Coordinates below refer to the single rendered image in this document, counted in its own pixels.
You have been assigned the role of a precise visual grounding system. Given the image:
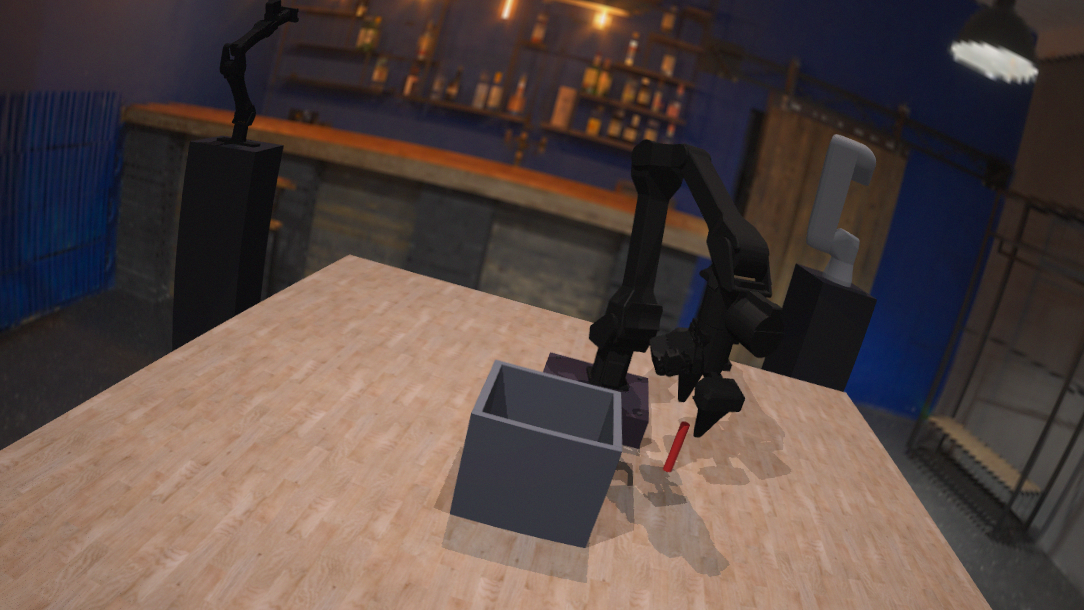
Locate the red peg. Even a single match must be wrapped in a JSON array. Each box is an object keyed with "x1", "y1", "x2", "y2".
[{"x1": 663, "y1": 421, "x2": 691, "y2": 473}]

